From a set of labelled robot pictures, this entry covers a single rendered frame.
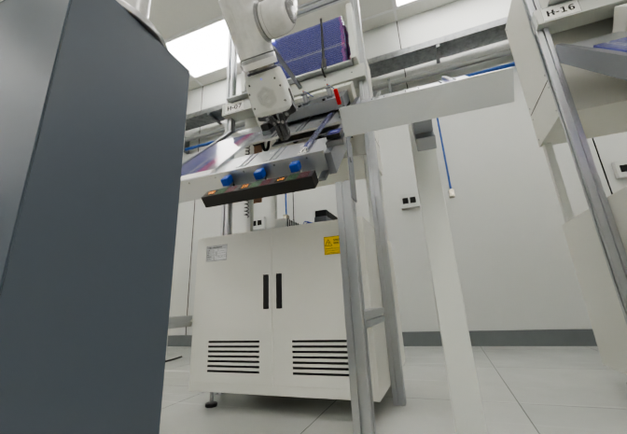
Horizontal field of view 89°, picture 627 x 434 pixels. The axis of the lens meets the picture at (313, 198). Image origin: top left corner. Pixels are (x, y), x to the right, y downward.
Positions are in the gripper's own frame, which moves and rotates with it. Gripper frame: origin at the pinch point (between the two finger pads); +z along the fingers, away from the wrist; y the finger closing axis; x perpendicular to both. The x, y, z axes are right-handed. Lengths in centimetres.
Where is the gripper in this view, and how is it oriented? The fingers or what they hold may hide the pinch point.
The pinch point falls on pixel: (283, 131)
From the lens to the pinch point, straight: 84.9
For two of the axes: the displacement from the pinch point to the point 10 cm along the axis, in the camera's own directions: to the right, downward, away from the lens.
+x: 2.3, -4.8, 8.5
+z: 2.9, 8.6, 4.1
